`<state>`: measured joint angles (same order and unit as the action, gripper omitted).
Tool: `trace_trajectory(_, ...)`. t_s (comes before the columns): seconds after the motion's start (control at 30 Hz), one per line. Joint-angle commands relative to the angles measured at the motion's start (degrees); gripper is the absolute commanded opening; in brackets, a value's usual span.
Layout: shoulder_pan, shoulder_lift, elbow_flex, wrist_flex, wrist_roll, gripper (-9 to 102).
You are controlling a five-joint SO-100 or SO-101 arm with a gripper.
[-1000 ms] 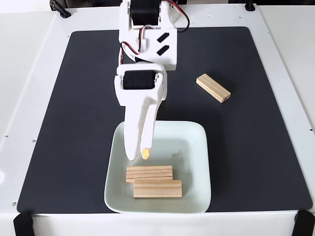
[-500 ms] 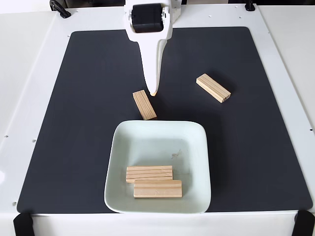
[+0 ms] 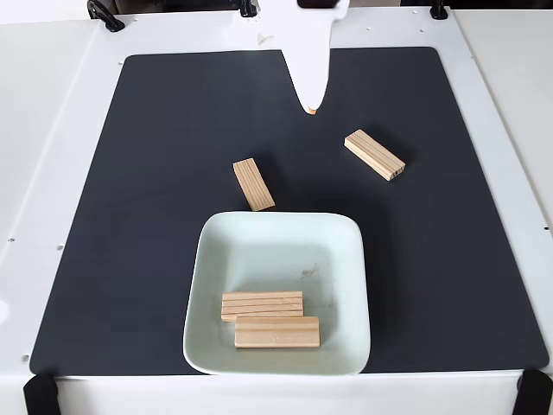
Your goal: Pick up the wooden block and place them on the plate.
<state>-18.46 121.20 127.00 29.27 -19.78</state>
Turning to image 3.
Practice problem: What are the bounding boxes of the smooth wooden block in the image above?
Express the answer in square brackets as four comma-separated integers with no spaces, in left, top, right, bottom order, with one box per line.
[234,316,321,349]

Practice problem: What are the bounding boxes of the grooved wooden block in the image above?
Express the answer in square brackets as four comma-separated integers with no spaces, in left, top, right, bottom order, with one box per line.
[343,129,407,182]
[220,290,305,323]
[232,157,277,213]

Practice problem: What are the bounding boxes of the black table mat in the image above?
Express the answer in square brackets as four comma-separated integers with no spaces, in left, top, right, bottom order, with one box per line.
[29,46,550,376]

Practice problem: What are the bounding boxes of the pale green square plate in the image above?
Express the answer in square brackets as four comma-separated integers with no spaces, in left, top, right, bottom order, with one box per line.
[181,210,372,376]

